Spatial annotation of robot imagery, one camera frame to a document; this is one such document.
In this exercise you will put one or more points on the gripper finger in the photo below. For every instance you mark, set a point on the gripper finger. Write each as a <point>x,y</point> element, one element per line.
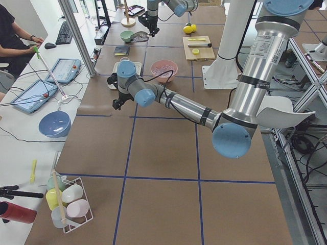
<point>150,33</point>
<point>156,30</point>

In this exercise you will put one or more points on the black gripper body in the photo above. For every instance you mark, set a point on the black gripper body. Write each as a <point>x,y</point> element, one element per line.
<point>150,21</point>
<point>122,96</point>

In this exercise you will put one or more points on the metal ice scoop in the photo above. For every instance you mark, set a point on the metal ice scoop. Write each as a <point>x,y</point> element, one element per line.
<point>140,36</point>

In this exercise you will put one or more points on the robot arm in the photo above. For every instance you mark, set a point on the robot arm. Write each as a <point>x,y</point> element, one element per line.
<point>178,7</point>
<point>251,106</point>

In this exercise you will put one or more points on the blue plastic cup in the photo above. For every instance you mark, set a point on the blue plastic cup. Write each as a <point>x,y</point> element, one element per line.
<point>125,60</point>

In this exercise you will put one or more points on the clear ice cubes pile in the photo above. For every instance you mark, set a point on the clear ice cubes pile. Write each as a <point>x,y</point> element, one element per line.
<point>164,70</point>

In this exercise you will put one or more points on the white cup in rack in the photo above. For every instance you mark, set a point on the white cup in rack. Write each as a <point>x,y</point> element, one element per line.
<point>72,193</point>

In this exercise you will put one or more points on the green cup in rack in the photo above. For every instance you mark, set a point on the green cup in rack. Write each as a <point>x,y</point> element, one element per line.
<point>51,184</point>

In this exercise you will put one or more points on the pink cup in rack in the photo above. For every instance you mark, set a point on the pink cup in rack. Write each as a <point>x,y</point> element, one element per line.
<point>78,208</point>

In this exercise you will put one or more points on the yellow cup in rack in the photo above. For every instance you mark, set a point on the yellow cup in rack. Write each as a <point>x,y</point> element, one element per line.
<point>51,198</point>

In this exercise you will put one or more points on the grey cup in rack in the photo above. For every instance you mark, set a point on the grey cup in rack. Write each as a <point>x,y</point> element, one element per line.
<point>57,219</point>

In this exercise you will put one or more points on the white bear tray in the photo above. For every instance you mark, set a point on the white bear tray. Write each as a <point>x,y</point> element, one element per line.
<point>138,67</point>

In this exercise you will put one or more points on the dark tray at table end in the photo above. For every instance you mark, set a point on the dark tray at table end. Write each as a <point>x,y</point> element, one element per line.
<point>135,10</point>

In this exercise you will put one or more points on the wooden stand with base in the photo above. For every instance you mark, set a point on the wooden stand with base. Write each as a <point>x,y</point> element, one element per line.
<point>127,21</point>

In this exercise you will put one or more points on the green bowl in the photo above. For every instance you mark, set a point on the green bowl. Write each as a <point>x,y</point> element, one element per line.
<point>126,35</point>

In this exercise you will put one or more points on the yellow lemon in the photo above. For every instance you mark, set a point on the yellow lemon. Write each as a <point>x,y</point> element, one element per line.
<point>188,29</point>
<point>194,28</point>

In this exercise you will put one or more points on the yellow plastic knife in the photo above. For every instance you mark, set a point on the yellow plastic knife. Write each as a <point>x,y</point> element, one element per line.
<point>196,39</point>

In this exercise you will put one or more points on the pink bowl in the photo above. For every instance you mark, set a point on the pink bowl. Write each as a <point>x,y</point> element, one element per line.
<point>170,78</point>

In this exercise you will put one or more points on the dark grey folded cloth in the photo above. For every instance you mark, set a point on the dark grey folded cloth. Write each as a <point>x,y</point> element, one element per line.
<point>121,51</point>

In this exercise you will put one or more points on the lemon half slice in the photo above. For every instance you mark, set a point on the lemon half slice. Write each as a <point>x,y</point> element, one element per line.
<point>195,51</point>

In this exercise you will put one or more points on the wooden cutting board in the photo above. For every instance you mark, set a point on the wooden cutting board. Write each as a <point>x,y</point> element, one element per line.
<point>205,53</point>

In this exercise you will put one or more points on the far teach pendant tablet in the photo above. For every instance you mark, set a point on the far teach pendant tablet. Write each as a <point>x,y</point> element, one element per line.
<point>65,70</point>

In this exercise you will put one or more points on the teach pendant tablet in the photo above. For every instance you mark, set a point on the teach pendant tablet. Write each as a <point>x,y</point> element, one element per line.
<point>65,70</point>
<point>35,96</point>

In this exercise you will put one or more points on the blue bowl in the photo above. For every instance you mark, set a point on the blue bowl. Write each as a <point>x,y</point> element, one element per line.
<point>55,124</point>

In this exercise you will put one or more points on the near teach pendant tablet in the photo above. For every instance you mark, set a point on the near teach pendant tablet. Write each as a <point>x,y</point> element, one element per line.
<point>35,96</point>

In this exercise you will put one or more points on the black keyboard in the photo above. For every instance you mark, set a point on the black keyboard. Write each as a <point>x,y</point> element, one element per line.
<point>64,35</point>

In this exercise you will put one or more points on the black computer mouse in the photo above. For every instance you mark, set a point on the black computer mouse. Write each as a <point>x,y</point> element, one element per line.
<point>49,45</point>

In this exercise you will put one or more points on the long rod with green tip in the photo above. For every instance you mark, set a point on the long rod with green tip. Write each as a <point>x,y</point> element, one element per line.
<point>64,95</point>

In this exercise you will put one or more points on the yellow plastic fork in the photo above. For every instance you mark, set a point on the yellow plastic fork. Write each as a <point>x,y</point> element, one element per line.
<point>33,168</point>

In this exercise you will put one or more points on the seated person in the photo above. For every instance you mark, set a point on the seated person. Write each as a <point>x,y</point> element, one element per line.
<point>13,50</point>

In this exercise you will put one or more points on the black tripod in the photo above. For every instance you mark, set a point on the black tripod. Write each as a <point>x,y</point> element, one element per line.
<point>10,192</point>

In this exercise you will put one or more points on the red cylinder bottle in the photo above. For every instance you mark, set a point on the red cylinder bottle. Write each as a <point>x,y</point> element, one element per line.
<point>14,212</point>

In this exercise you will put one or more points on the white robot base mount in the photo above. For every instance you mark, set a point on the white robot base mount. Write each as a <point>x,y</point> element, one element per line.
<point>223,72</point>

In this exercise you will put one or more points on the aluminium frame post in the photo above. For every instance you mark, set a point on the aluminium frame post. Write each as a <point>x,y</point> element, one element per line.
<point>70,18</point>

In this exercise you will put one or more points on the white wire cup rack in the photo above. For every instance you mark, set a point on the white wire cup rack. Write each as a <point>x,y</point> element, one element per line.
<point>76,222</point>

